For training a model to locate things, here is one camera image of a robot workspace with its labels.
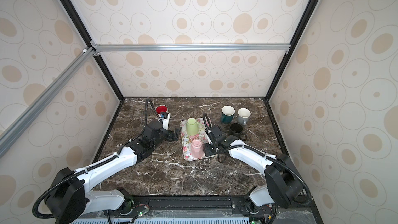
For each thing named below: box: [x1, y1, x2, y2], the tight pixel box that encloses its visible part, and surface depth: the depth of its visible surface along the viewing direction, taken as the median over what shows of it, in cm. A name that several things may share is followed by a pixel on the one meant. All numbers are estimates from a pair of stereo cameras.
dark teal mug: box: [220, 105, 236, 124], surface depth 102 cm
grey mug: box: [237, 107, 252, 126], surface depth 100 cm
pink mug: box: [190, 138, 204, 159], surface depth 85 cm
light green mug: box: [186, 117, 201, 136], surface depth 96 cm
